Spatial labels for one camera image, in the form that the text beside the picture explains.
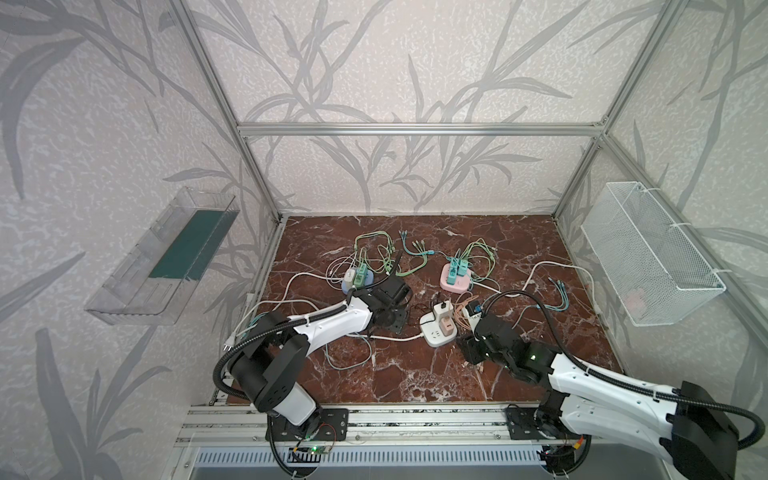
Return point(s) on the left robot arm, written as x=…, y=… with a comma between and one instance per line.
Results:
x=263, y=369

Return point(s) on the clear plastic wall bin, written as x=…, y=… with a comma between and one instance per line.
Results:
x=153, y=284

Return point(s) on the blue power strip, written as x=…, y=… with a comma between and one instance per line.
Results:
x=345, y=289

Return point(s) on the white charger plug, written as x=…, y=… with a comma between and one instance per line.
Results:
x=443, y=310

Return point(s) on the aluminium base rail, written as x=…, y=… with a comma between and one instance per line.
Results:
x=425, y=424

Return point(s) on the white wire mesh basket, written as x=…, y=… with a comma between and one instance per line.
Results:
x=658, y=274

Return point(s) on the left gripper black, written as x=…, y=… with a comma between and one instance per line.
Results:
x=395, y=291

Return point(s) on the pink charger plug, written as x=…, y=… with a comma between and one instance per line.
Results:
x=447, y=327

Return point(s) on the teal charger on pink strip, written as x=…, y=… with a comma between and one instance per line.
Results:
x=462, y=267

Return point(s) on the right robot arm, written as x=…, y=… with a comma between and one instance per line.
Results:
x=682, y=426

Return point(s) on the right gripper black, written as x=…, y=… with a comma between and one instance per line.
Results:
x=475, y=334

